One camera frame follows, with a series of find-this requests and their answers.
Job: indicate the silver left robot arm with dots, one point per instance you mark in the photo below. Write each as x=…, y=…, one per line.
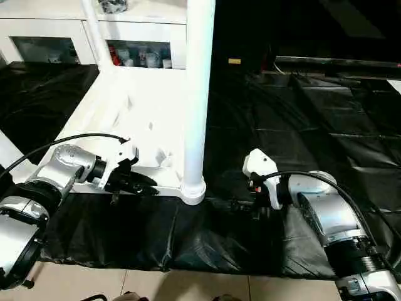
x=69, y=163

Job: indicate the white plastic table leg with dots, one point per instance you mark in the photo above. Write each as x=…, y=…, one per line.
x=15, y=150
x=199, y=78
x=97, y=37

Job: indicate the white glass-door cabinet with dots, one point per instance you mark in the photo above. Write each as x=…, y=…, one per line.
x=47, y=28

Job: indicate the black table mat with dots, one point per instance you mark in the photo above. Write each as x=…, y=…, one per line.
x=219, y=238

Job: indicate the white flat board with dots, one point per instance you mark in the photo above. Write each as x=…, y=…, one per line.
x=395, y=86

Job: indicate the dark bundle on cabinet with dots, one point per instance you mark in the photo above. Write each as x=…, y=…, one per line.
x=112, y=4

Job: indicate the dark long bar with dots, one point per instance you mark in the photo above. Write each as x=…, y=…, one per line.
x=338, y=61

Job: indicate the white plastic table top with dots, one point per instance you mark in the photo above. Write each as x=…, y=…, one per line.
x=141, y=109

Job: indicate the red bottle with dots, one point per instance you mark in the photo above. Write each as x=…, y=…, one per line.
x=114, y=56

